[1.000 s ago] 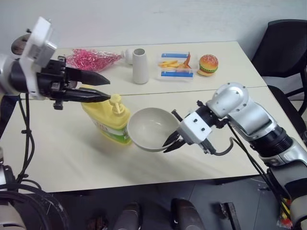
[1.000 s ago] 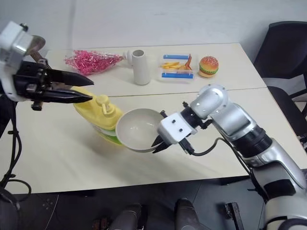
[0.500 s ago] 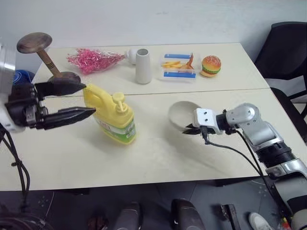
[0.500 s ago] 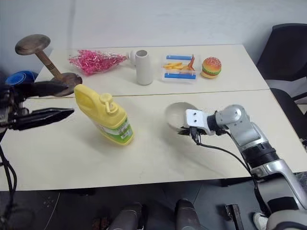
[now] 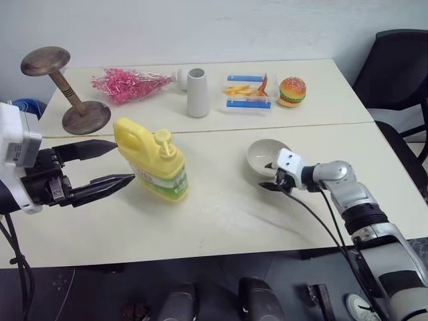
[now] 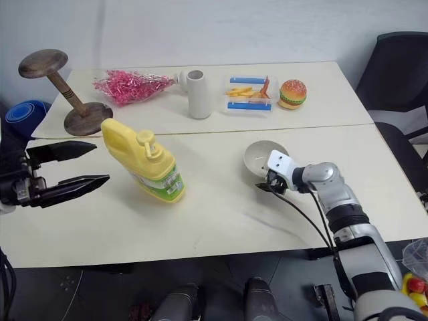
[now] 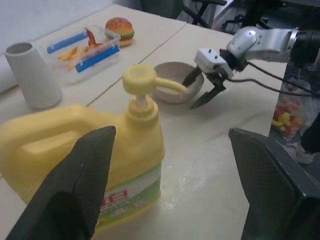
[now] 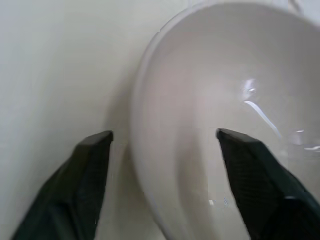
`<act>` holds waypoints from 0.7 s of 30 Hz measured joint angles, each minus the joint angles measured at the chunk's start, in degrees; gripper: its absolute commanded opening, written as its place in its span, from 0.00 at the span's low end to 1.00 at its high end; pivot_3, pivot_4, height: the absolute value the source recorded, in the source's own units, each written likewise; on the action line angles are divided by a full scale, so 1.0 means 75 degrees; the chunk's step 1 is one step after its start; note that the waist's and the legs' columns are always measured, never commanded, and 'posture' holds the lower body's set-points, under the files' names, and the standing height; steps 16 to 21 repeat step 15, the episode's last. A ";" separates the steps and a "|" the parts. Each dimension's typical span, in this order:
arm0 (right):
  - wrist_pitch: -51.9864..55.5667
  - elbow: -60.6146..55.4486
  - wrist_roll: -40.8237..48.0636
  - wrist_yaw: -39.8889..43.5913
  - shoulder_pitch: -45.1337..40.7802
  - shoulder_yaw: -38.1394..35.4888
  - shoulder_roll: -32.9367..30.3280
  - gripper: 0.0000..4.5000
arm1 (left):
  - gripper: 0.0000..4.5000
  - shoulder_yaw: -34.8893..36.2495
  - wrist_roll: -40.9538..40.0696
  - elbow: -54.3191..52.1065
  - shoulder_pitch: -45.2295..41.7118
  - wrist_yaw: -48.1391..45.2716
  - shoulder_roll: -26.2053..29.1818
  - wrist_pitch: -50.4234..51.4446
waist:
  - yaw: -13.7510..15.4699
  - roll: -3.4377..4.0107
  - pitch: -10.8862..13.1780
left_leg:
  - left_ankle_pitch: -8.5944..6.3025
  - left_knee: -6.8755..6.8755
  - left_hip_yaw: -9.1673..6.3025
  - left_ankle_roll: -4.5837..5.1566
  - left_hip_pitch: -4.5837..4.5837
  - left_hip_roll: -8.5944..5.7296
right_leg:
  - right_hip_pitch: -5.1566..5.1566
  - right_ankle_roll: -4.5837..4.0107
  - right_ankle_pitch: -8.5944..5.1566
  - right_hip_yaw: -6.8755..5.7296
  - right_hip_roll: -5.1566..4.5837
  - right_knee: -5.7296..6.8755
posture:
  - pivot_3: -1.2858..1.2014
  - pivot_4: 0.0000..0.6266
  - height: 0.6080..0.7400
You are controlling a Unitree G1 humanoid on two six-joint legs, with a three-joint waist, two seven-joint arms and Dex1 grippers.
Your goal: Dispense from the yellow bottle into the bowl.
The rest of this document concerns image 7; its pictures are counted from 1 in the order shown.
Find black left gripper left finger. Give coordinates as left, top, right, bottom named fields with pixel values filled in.
left=4, top=125, right=117, bottom=240

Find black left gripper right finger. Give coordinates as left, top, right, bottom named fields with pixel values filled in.
left=228, top=127, right=320, bottom=240

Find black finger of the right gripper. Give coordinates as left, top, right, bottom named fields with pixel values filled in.
left=181, top=68, right=204, bottom=88
left=190, top=85, right=226, bottom=110

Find beige ceramic bowl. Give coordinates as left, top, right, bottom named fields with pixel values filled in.
left=151, top=61, right=205, bottom=104

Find yellow pump dispenser bottle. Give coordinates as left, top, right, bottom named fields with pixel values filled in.
left=0, top=64, right=188, bottom=233

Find white sneaker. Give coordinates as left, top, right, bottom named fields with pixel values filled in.
left=283, top=142, right=316, bottom=165

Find person's dark trouser leg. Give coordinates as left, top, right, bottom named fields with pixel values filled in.
left=299, top=117, right=320, bottom=154

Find black office chair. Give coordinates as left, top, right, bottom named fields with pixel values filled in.
left=179, top=0, right=228, bottom=28

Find clear bag of colourful toys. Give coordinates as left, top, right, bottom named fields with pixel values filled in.
left=271, top=96, right=313, bottom=141

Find toy hamburger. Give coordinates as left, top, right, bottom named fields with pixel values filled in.
left=104, top=16, right=135, bottom=47

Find clear container with blue clips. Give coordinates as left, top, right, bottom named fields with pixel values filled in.
left=44, top=24, right=122, bottom=87

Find orange-red toy shrimp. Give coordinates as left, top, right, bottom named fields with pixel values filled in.
left=84, top=27, right=103, bottom=47

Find white ribbed cup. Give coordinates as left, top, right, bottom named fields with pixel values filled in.
left=4, top=42, right=63, bottom=110

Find toy french fries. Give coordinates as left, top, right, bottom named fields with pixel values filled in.
left=57, top=46, right=101, bottom=72

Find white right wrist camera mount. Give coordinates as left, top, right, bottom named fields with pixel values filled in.
left=194, top=48, right=235, bottom=77

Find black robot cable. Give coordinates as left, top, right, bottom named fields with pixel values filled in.
left=246, top=61, right=315, bottom=96
left=226, top=78, right=320, bottom=98

